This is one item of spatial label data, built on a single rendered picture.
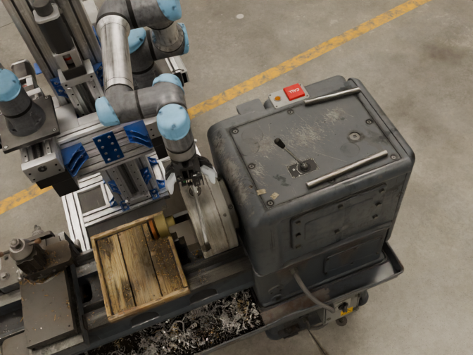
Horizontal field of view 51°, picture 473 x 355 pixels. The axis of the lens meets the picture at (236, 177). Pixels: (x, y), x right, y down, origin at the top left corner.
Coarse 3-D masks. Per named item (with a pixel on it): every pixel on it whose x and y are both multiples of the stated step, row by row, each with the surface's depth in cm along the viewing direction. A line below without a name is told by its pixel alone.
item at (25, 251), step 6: (24, 240) 166; (24, 246) 165; (30, 246) 167; (12, 252) 164; (18, 252) 164; (24, 252) 164; (30, 252) 166; (12, 258) 165; (18, 258) 164; (24, 258) 165
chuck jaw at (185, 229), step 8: (176, 224) 169; (184, 224) 168; (176, 232) 167; (184, 232) 166; (192, 232) 165; (184, 240) 167; (192, 240) 163; (192, 248) 163; (200, 248) 165; (208, 248) 164
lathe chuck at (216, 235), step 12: (204, 180) 162; (204, 192) 159; (192, 204) 158; (204, 204) 158; (192, 216) 157; (204, 216) 158; (216, 216) 158; (216, 228) 159; (216, 240) 162; (204, 252) 164; (216, 252) 167
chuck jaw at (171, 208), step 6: (174, 186) 167; (168, 192) 168; (174, 192) 168; (180, 192) 168; (168, 198) 168; (174, 198) 168; (180, 198) 169; (168, 204) 168; (174, 204) 169; (180, 204) 169; (162, 210) 168; (168, 210) 169; (174, 210) 169; (180, 210) 170
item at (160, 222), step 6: (156, 216) 170; (162, 216) 169; (168, 216) 170; (150, 222) 169; (156, 222) 168; (162, 222) 168; (168, 222) 169; (174, 222) 169; (150, 228) 168; (156, 228) 168; (162, 228) 168; (168, 228) 169; (156, 234) 168; (162, 234) 168; (168, 234) 169
